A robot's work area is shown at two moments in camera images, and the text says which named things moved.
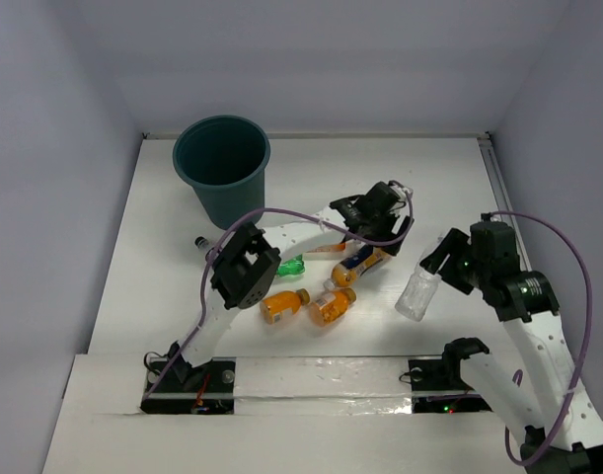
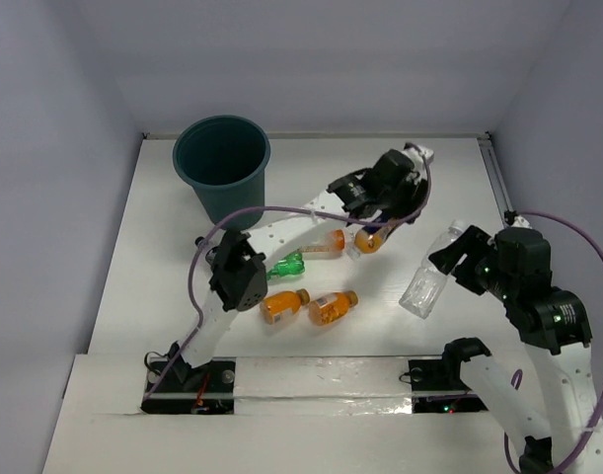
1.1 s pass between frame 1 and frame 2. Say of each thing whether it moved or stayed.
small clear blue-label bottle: stayed
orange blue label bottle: moved
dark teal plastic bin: stayed
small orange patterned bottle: stayed
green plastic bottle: stayed
